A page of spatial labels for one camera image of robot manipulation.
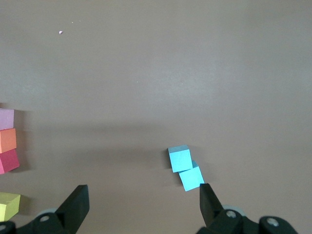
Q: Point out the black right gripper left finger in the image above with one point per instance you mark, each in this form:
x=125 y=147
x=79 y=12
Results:
x=70 y=212

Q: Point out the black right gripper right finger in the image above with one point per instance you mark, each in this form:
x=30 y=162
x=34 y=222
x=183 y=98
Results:
x=212 y=214

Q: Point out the yellow foam cube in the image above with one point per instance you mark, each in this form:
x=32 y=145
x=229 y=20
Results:
x=8 y=207

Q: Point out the red foam cube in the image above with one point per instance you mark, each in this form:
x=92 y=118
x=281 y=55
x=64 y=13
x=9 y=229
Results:
x=9 y=161

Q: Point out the orange foam cube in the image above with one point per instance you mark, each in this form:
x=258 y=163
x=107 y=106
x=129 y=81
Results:
x=7 y=141

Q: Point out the pink foam cube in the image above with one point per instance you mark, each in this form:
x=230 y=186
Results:
x=6 y=119

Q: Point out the cyan foam cube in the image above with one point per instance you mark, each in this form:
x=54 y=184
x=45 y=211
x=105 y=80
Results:
x=192 y=179
x=180 y=159

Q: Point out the brown table cover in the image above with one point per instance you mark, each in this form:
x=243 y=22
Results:
x=146 y=73

